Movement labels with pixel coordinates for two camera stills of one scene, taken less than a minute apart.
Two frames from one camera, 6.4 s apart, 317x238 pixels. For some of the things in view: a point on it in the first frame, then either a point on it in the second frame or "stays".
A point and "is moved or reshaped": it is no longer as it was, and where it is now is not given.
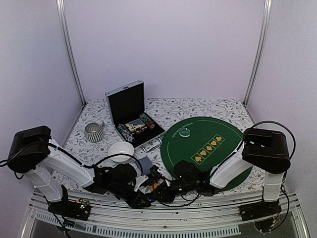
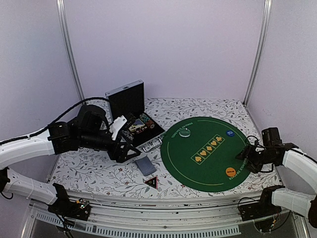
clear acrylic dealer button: [184, 132] stays
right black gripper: [167, 196] -> [247, 152]
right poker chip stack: [147, 120] stays
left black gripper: [135, 202] -> [121, 156]
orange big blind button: [155, 185] is moved or reshaped
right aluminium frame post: [267, 13] stays
